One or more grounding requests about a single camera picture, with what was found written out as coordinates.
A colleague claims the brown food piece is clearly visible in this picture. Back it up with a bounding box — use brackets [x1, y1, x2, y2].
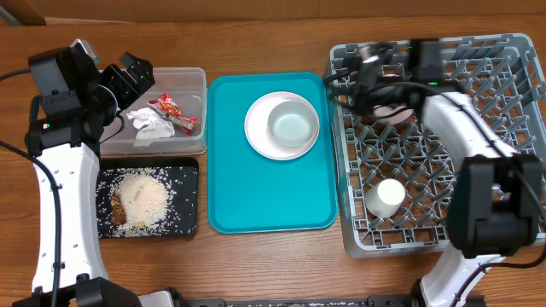
[110, 194, 127, 225]

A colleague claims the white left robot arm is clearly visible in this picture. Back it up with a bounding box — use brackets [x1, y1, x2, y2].
[17, 40, 155, 306]

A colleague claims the teal plastic tray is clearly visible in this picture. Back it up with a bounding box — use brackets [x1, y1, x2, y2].
[207, 72, 338, 235]

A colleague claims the pink round plate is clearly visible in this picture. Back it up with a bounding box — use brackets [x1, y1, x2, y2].
[244, 91, 320, 161]

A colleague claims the cream plastic cup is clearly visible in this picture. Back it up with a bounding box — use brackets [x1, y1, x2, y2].
[365, 178, 406, 218]

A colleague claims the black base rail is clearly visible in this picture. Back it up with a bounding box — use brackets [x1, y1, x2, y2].
[136, 287, 487, 307]

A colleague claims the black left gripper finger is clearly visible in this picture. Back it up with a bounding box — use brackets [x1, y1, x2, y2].
[119, 52, 154, 85]
[100, 65, 148, 110]

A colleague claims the grey dishwasher rack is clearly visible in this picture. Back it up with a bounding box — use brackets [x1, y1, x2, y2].
[329, 33, 545, 258]

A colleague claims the pile of white rice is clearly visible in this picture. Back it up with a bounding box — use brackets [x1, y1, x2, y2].
[96, 167, 189, 237]

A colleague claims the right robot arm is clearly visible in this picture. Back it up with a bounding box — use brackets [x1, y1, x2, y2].
[323, 34, 545, 306]

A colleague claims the white tissue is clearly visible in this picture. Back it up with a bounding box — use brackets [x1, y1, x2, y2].
[127, 107, 175, 139]

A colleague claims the clear plastic bin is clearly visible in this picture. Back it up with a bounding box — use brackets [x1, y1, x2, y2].
[101, 67, 207, 157]

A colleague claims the black tray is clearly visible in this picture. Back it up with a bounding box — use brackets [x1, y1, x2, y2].
[94, 156, 200, 240]

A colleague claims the red snack wrapper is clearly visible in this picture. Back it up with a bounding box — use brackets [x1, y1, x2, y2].
[148, 93, 198, 136]

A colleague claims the grey-white bowl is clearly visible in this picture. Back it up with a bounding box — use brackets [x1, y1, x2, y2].
[268, 101, 319, 148]

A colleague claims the metal frame post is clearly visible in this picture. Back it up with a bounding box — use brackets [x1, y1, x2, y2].
[0, 6, 21, 26]

